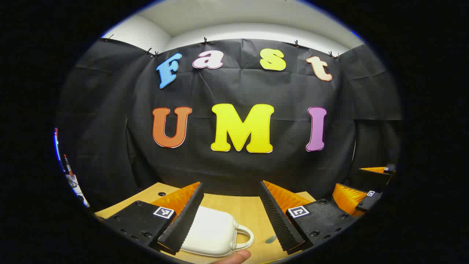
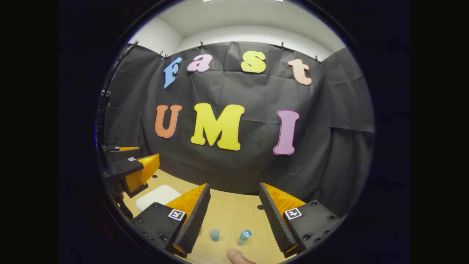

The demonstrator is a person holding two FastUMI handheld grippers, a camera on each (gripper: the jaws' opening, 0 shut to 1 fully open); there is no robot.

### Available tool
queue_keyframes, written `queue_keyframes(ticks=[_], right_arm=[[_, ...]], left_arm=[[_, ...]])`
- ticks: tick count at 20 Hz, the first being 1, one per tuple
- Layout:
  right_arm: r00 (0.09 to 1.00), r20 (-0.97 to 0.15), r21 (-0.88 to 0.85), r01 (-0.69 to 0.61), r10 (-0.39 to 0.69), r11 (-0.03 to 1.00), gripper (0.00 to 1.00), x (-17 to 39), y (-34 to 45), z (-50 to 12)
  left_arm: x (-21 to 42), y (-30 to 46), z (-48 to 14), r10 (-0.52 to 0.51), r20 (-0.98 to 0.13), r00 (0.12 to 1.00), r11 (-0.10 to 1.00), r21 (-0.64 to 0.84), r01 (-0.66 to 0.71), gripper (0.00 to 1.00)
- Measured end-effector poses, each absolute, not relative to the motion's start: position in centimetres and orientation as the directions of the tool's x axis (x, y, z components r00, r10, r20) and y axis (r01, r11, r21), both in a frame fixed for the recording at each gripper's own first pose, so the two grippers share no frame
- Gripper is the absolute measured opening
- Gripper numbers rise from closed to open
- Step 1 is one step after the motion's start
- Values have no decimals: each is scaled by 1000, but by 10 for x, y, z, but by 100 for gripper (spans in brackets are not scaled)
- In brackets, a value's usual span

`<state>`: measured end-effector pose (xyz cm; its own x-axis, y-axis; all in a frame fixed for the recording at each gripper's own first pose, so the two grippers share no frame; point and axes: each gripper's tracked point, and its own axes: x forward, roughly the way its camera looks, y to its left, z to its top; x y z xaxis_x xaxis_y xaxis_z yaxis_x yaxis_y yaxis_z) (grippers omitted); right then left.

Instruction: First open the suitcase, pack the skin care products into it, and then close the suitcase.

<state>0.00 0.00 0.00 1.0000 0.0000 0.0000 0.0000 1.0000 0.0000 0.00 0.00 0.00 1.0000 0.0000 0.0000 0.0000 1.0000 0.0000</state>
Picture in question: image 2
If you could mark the black backdrop cloth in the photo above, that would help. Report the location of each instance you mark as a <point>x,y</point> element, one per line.
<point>256,168</point>

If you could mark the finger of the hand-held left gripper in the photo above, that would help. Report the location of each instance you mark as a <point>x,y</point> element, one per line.
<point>121,153</point>
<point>124,167</point>

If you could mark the white suitcase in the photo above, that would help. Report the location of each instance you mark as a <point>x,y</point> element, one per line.
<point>155,196</point>

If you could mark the blue-capped teal bottle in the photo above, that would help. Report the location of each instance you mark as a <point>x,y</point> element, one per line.
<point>244,237</point>

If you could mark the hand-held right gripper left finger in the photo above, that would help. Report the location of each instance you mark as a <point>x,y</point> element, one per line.
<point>194,223</point>

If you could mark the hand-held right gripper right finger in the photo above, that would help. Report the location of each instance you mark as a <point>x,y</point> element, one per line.
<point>274,220</point>

